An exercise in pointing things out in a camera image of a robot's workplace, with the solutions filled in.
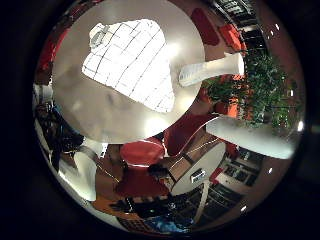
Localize red sofa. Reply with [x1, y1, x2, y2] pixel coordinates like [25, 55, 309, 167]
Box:
[218, 23, 245, 52]

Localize orange plant pot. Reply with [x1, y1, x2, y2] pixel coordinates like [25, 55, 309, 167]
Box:
[213, 98, 240, 119]

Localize green leafy potted plant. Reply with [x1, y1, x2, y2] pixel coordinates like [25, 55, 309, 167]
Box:
[201, 49, 302, 132]

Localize black white shelf unit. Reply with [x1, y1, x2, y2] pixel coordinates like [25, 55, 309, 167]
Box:
[214, 0, 269, 51]

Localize red chair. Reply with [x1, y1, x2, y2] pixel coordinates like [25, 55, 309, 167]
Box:
[162, 112, 219, 158]

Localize small white round table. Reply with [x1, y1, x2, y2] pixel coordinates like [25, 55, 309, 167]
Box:
[169, 141, 228, 197]

